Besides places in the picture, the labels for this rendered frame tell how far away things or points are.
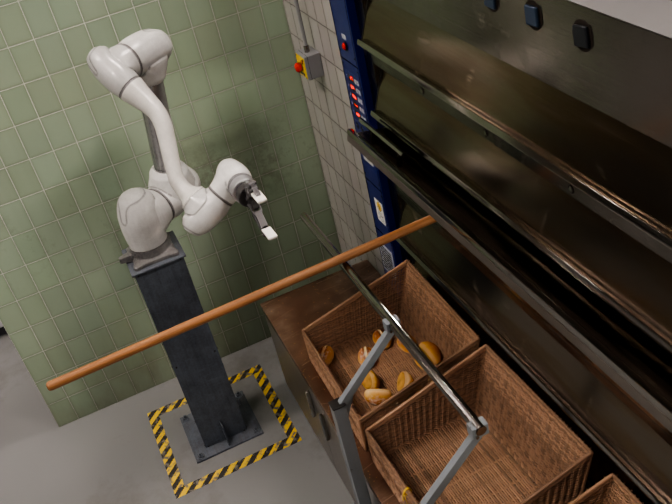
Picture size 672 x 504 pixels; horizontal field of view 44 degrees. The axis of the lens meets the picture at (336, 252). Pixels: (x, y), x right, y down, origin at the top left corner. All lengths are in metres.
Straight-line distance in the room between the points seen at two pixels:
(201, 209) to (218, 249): 1.18
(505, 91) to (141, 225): 1.62
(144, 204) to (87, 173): 0.54
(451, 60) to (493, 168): 0.31
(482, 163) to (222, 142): 1.68
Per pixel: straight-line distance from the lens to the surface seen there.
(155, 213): 3.26
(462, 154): 2.45
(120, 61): 2.98
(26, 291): 3.93
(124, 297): 4.02
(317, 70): 3.43
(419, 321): 3.19
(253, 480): 3.72
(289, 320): 3.49
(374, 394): 2.98
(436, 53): 2.41
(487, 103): 2.19
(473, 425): 2.11
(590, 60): 1.79
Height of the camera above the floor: 2.72
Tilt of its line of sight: 34 degrees down
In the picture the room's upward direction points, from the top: 13 degrees counter-clockwise
